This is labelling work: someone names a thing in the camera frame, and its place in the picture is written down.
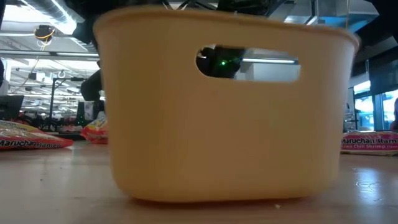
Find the yellow plastic bin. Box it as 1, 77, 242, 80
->
93, 6, 361, 203

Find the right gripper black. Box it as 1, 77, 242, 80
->
195, 45, 245, 80

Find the black monitor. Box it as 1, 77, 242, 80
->
0, 95, 25, 121

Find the grey ceiling rail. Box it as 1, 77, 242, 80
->
0, 49, 100, 60

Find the orange chicken Maruchan noodle packet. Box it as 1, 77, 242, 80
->
88, 136, 109, 145
80, 115, 109, 140
0, 119, 75, 151

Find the silver round ceiling duct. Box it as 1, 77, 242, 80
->
18, 0, 78, 35

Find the white hanging cloth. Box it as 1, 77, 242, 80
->
83, 100, 105, 121

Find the person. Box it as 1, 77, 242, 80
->
389, 98, 398, 131

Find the black overhead camera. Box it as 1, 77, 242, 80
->
33, 24, 56, 43

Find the lime chili shrimp noodle packet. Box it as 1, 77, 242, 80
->
340, 130, 398, 156

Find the black metal stand frame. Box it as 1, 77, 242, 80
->
49, 77, 94, 131

